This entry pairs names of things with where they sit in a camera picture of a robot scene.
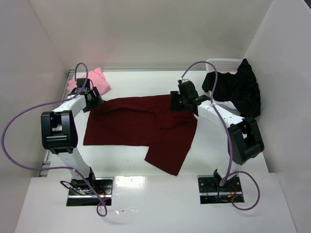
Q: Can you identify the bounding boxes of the dark red t shirt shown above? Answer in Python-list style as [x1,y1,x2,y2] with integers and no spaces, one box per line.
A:
[83,95,197,176]

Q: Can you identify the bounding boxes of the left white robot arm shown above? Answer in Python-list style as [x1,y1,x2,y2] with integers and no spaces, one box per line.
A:
[41,78,104,189]

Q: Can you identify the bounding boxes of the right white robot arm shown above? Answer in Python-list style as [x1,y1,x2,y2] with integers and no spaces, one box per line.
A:
[170,79,264,186]

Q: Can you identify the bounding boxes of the pink folded t shirt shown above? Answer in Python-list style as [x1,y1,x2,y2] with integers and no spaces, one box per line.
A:
[67,67,110,96]

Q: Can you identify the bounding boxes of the white plastic basket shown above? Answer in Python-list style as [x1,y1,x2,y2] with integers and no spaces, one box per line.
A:
[207,58,242,110]

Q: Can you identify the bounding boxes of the black t shirt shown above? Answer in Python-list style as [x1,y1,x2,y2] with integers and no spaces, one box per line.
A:
[202,58,261,118]

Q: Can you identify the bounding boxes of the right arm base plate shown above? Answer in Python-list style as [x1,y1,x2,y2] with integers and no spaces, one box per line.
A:
[197,175,244,204]

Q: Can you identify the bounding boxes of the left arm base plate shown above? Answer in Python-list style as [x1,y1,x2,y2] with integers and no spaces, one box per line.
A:
[60,178,113,207]

